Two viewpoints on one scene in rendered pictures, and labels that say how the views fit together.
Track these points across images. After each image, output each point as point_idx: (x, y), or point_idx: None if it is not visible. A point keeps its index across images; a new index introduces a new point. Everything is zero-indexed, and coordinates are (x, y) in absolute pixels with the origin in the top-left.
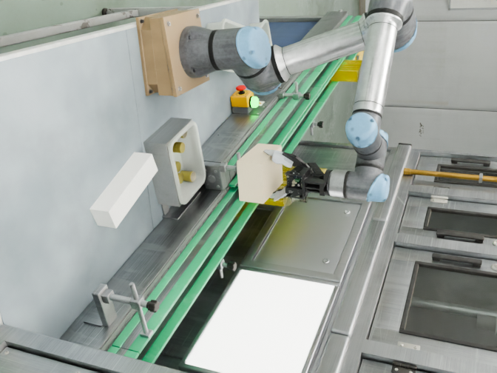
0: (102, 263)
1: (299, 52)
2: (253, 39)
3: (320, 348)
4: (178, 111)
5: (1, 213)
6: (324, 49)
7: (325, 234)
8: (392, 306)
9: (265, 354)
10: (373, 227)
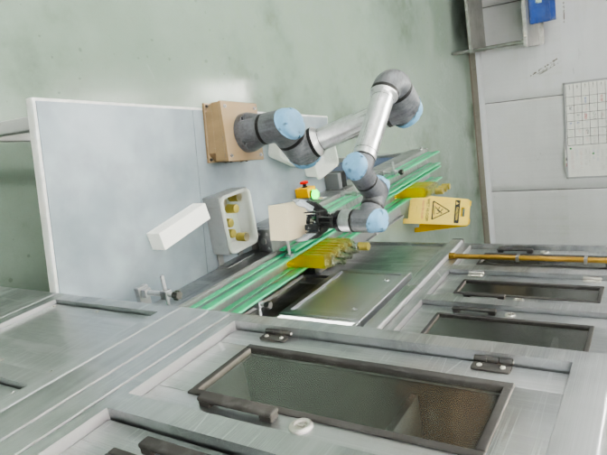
0: (154, 283)
1: (328, 129)
2: (286, 115)
3: None
4: (239, 185)
5: (70, 208)
6: (347, 125)
7: (360, 293)
8: None
9: None
10: (406, 289)
